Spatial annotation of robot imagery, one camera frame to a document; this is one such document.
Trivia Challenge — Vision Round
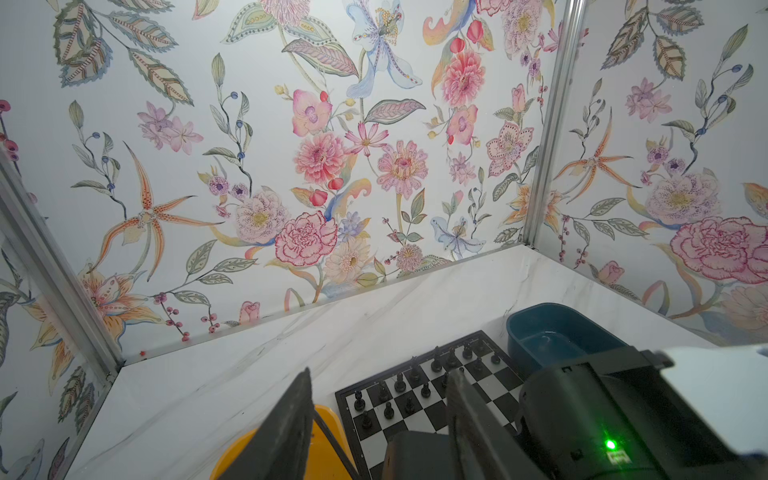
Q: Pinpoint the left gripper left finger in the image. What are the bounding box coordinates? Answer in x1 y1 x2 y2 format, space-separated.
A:
219 368 314 480

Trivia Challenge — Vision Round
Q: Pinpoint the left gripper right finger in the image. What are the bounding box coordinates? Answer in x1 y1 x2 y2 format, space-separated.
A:
447 370 545 479

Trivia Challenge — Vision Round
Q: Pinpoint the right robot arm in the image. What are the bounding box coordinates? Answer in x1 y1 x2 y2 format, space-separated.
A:
382 347 767 479

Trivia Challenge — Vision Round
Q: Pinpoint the black white chess board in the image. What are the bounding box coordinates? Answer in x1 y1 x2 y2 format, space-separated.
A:
335 331 523 479

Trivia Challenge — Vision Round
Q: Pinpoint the black chess pieces row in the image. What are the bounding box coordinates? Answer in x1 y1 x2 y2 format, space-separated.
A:
344 336 518 432

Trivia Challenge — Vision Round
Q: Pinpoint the yellow plastic tray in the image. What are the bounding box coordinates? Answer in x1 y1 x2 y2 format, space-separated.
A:
210 405 356 480

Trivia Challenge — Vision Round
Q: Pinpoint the teal plastic tray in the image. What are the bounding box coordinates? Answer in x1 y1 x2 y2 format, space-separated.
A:
506 303 626 381

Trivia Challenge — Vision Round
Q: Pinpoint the left black corrugated cable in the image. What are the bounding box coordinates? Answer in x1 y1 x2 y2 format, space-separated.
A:
313 409 362 480

